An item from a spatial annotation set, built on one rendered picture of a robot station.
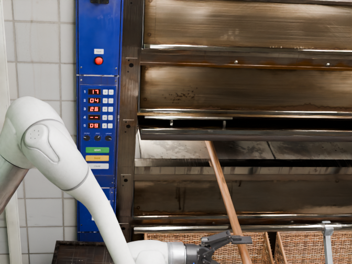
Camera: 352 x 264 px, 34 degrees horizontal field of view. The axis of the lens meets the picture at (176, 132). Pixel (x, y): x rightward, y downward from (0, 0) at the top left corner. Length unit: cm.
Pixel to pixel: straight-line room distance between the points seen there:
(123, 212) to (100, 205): 86
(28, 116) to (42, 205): 93
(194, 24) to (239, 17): 16
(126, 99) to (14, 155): 68
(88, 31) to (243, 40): 55
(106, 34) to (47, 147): 68
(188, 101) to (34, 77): 58
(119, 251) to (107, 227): 8
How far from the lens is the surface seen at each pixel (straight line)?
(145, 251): 186
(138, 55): 210
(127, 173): 236
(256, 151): 253
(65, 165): 148
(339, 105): 236
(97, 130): 220
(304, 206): 261
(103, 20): 201
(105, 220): 165
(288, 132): 220
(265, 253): 263
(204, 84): 219
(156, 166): 235
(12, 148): 161
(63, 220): 251
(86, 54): 206
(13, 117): 162
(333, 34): 222
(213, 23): 209
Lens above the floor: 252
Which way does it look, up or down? 31 degrees down
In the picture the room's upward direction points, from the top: 6 degrees clockwise
